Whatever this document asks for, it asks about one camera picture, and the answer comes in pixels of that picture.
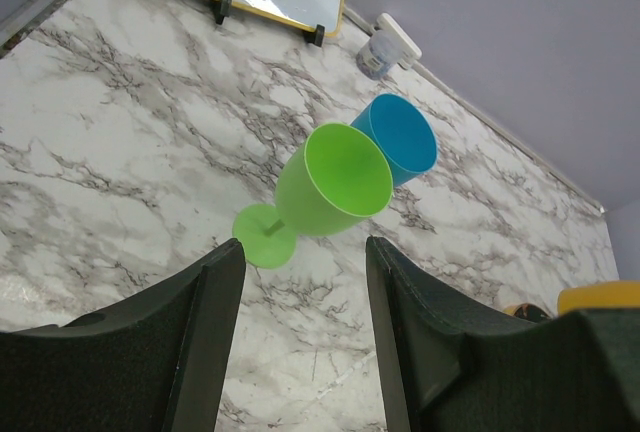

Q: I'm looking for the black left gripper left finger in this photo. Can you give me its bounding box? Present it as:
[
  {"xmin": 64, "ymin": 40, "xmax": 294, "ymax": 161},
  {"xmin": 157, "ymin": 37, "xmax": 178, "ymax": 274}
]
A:
[{"xmin": 1, "ymin": 239, "xmax": 246, "ymax": 431}]

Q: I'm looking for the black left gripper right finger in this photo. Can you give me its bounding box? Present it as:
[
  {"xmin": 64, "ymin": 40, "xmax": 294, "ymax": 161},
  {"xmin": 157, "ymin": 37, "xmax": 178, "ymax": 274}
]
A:
[{"xmin": 366, "ymin": 237, "xmax": 639, "ymax": 431}]

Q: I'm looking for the green plastic wine glass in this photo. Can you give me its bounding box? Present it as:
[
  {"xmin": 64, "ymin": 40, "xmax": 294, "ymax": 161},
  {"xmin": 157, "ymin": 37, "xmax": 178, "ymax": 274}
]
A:
[{"xmin": 232, "ymin": 123, "xmax": 393, "ymax": 269}]

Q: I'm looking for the blue plastic wine glass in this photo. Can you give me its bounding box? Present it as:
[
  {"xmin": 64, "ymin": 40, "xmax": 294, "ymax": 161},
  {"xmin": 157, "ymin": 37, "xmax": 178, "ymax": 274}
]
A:
[{"xmin": 351, "ymin": 94, "xmax": 438, "ymax": 187}]

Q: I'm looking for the orange plastic wine glass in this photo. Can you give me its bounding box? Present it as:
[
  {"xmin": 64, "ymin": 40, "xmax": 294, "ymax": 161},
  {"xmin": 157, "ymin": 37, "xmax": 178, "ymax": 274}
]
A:
[{"xmin": 557, "ymin": 281, "xmax": 640, "ymax": 315}]

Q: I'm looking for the white whiteboard eraser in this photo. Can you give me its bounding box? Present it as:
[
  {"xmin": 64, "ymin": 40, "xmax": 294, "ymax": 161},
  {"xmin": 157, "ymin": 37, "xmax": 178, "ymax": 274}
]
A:
[{"xmin": 375, "ymin": 13, "xmax": 422, "ymax": 70}]

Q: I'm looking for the gold wire glass rack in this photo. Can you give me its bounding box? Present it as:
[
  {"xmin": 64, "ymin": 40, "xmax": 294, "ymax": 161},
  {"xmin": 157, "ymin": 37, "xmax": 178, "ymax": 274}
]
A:
[{"xmin": 504, "ymin": 303, "xmax": 551, "ymax": 323}]

